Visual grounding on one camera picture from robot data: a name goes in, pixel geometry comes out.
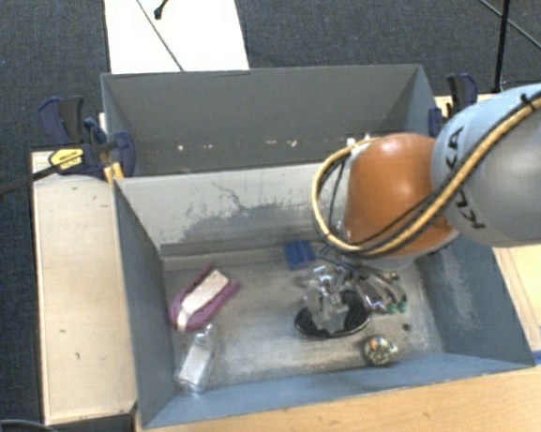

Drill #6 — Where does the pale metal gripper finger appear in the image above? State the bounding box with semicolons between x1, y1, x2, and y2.
303;282;325;325
322;303;352;337

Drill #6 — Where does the black round dish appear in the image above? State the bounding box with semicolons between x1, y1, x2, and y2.
291;288;375;343

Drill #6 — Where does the blue ribbed block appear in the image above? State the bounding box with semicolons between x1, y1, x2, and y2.
282;237;318;272

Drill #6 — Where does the gold patterned ball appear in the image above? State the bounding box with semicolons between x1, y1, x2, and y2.
361;333;401;368

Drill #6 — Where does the clear plastic bottle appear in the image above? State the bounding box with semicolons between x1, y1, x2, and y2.
168;321;224;395

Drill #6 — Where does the grey metal bin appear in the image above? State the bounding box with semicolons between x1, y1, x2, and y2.
99;37;539;432

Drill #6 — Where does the pale wood board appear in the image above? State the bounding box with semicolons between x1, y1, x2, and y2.
21;145;140;425

